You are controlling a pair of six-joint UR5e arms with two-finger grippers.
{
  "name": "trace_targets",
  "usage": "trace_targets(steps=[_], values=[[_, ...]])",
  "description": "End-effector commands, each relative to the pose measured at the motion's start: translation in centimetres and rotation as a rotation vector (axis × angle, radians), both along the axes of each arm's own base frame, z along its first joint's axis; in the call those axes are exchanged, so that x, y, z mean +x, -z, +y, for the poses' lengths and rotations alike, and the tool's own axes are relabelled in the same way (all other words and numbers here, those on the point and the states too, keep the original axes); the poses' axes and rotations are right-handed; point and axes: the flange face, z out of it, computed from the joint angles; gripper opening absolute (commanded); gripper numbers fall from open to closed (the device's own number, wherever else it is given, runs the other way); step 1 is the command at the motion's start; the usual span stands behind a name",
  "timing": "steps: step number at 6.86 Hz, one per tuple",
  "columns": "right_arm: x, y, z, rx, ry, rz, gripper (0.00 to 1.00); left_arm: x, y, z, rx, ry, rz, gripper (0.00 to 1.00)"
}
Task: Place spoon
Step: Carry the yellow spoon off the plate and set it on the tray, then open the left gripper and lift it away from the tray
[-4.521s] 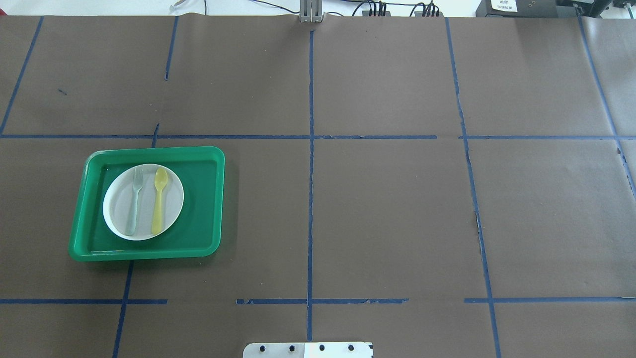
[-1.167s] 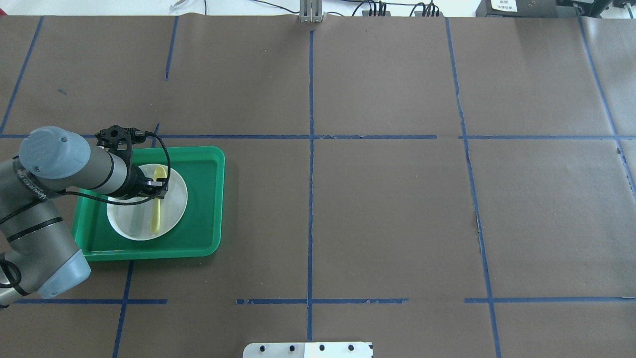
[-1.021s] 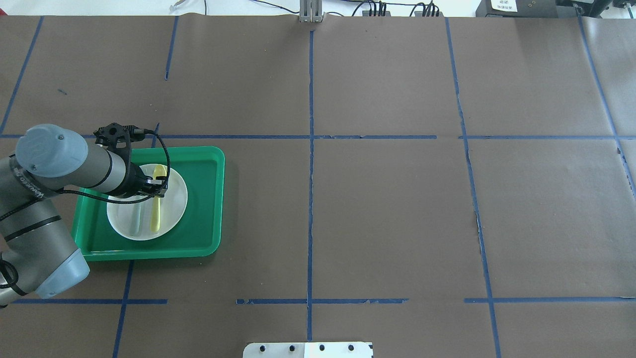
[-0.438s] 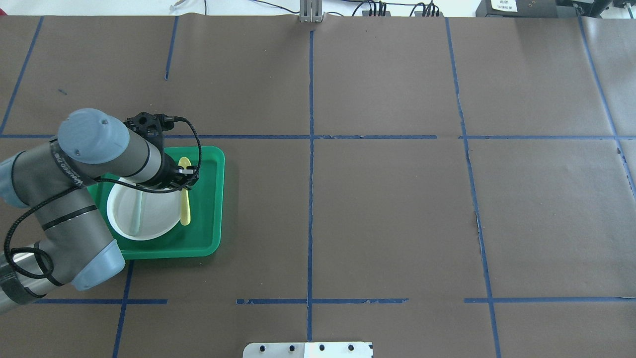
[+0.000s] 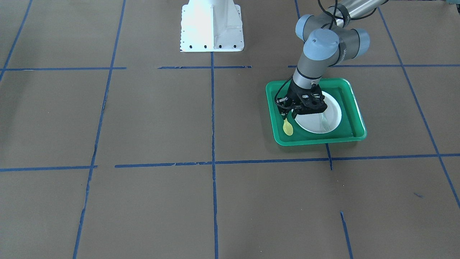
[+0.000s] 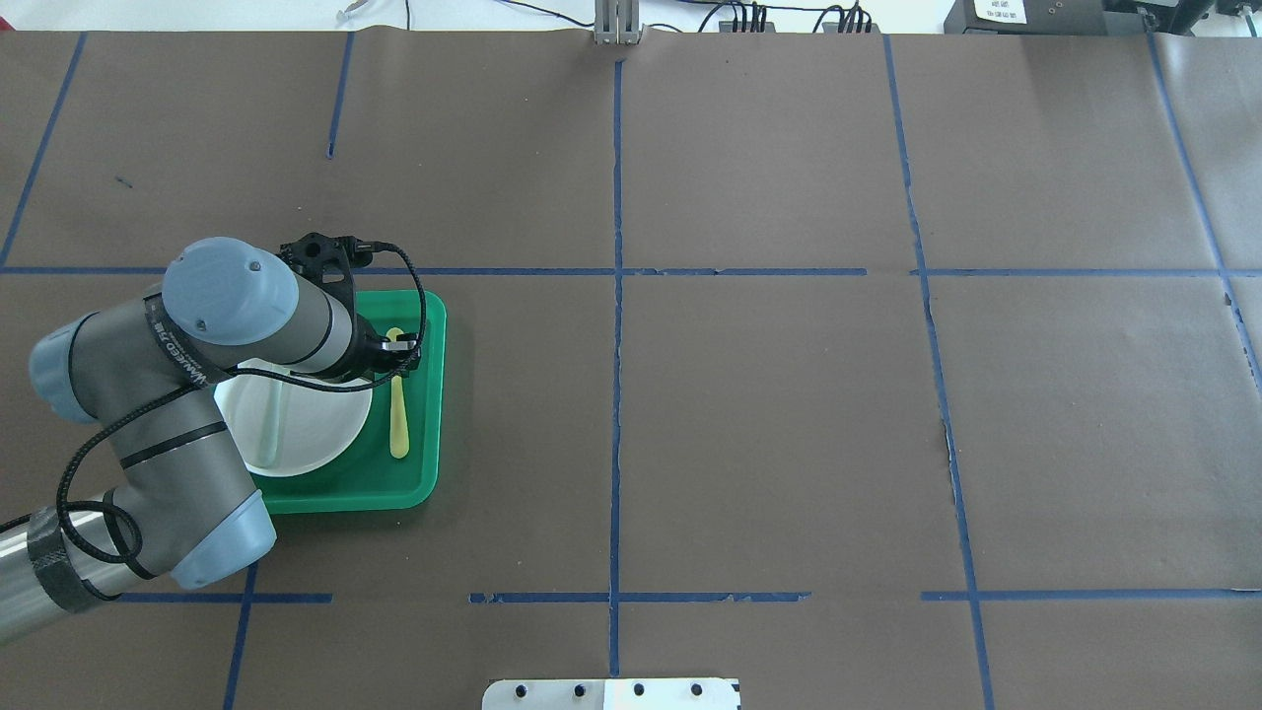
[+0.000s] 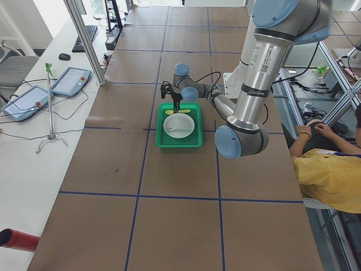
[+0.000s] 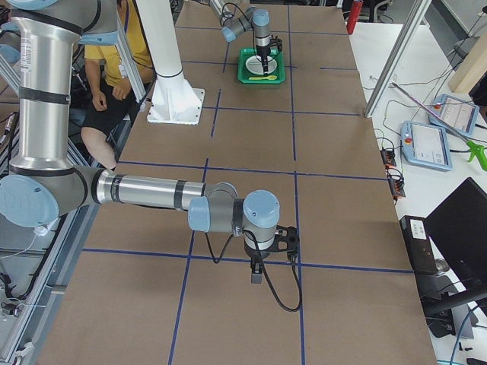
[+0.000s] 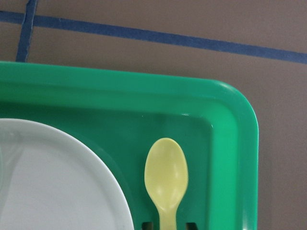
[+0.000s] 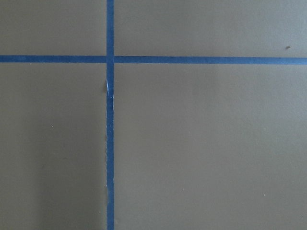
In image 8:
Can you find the upper orange circuit board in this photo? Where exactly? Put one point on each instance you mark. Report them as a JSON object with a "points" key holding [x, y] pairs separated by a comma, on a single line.
{"points": [[388, 157]]}

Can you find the long blue tape strip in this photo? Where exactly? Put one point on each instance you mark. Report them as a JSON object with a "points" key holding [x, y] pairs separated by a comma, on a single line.
{"points": [[295, 175]]}

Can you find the wooden board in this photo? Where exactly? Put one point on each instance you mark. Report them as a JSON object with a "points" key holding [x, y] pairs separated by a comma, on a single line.
{"points": [[472, 69]]}

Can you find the lower orange circuit board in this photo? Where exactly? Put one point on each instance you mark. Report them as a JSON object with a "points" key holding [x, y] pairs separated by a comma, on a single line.
{"points": [[396, 184]]}

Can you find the green plastic tray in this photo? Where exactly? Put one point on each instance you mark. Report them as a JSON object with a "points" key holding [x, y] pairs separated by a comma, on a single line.
{"points": [[279, 72]]}

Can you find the red fire extinguisher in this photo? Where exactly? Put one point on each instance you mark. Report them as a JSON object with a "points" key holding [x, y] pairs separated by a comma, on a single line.
{"points": [[354, 14]]}

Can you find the aluminium frame post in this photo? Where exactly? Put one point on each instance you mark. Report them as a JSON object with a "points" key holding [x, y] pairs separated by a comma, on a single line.
{"points": [[406, 34]]}

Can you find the green-handled reacher grabber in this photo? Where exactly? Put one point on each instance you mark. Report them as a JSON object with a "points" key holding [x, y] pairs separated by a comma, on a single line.
{"points": [[476, 150]]}

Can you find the person's hand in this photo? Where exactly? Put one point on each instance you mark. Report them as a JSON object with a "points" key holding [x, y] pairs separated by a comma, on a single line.
{"points": [[99, 100]]}

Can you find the black computer box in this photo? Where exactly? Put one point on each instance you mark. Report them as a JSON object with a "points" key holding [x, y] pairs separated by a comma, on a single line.
{"points": [[421, 257]]}

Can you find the crossing blue tape strip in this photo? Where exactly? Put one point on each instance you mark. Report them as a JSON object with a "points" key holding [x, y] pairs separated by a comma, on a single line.
{"points": [[272, 262]]}

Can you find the black monitor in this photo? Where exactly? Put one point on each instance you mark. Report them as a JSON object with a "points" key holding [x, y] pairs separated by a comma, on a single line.
{"points": [[458, 229]]}

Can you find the far blue teach pendant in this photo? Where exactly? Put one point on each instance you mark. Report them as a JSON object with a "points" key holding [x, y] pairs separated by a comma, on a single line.
{"points": [[459, 114]]}

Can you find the near blue teach pendant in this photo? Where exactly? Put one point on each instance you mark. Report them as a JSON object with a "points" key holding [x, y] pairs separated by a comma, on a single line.
{"points": [[425, 145]]}

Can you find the yellow-green plastic spoon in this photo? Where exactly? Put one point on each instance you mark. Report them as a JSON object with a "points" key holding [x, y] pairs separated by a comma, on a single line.
{"points": [[263, 78]]}

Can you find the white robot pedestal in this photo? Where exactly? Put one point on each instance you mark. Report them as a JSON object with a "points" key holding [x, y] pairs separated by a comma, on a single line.
{"points": [[174, 100]]}

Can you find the blue teach pendant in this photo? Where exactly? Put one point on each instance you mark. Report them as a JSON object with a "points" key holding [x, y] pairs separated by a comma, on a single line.
{"points": [[425, 145], [459, 114]]}

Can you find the white round plate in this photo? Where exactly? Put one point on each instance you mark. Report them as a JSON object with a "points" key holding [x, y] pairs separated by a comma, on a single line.
{"points": [[255, 66]]}

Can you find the orange circuit board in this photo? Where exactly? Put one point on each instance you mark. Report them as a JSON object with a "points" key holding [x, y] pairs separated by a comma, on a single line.
{"points": [[388, 157], [396, 184]]}

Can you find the person in yellow shirt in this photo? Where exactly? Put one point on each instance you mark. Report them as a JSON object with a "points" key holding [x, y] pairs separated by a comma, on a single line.
{"points": [[105, 72]]}

